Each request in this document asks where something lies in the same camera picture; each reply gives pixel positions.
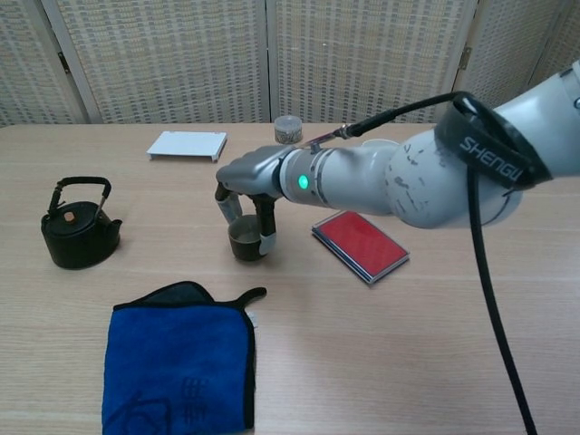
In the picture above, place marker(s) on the black cast iron teapot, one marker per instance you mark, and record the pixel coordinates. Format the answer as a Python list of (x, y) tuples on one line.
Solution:
[(77, 244)]

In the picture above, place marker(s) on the blue microfiber towel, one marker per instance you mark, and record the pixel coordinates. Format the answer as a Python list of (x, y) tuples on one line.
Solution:
[(181, 353)]

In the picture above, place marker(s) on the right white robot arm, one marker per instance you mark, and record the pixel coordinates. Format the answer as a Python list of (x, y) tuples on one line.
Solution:
[(362, 181)]

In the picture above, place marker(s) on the woven folding screen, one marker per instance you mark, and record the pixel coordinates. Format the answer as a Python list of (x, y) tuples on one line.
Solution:
[(181, 59)]

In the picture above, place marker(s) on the red ink pad case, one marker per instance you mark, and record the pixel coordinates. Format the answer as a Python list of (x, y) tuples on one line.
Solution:
[(367, 244)]

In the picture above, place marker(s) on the small round patterned tin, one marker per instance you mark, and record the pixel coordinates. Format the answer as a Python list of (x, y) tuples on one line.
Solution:
[(285, 127)]

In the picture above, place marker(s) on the white plastic tray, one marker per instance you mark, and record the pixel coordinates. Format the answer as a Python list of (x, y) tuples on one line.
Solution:
[(186, 145)]

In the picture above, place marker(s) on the small dark ceramic teacup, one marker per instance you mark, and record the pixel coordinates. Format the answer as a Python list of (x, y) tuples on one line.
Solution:
[(244, 250)]

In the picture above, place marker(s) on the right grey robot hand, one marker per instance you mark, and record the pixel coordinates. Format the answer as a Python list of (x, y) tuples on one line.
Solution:
[(254, 170)]

